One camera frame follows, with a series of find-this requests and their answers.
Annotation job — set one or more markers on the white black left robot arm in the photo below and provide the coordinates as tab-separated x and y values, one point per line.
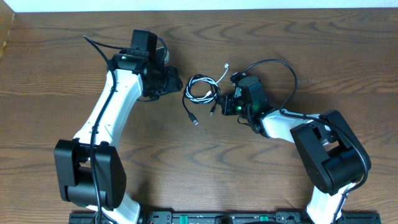
89	169

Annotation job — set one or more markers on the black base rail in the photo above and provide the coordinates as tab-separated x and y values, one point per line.
160	217

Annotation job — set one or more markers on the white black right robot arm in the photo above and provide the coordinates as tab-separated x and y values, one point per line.
334	159

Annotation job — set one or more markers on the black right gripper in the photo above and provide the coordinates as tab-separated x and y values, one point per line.
226	104

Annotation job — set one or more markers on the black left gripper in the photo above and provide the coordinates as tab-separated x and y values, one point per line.
173	79

